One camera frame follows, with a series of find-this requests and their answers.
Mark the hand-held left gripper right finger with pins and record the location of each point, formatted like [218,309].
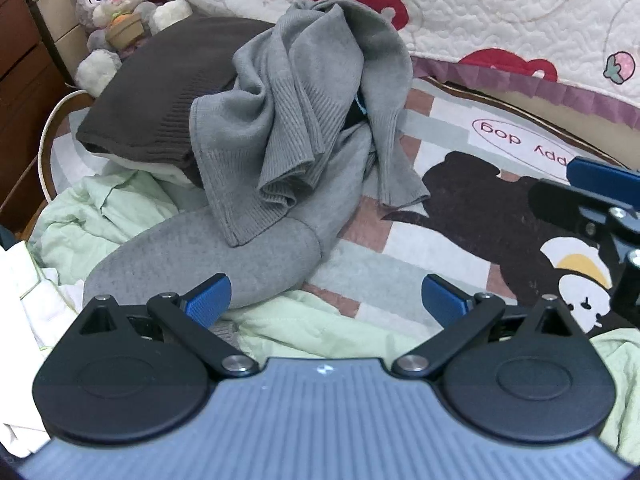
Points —
[445,302]

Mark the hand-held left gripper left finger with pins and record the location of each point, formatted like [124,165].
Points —
[210,300]

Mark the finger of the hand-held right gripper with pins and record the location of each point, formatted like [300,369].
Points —
[565,205]
[600,176]

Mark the grey knit sweater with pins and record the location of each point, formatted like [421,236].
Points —
[280,110]

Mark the dark brown folded clothes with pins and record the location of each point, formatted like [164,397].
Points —
[150,169]

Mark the grey fleece garment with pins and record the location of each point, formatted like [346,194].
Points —
[200,260]

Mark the beige mattress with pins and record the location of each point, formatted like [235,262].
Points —
[550,110]

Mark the light green cloth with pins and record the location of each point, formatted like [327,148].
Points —
[125,225]

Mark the white cloth pile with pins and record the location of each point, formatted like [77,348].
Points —
[30,300]

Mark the white bear-print quilt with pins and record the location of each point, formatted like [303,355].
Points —
[500,5]

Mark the dark brown knit cloth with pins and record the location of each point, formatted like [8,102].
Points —
[165,85]

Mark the brown wooden cabinet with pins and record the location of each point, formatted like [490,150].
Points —
[15,85]

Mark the beige nightstand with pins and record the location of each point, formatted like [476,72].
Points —
[60,25]

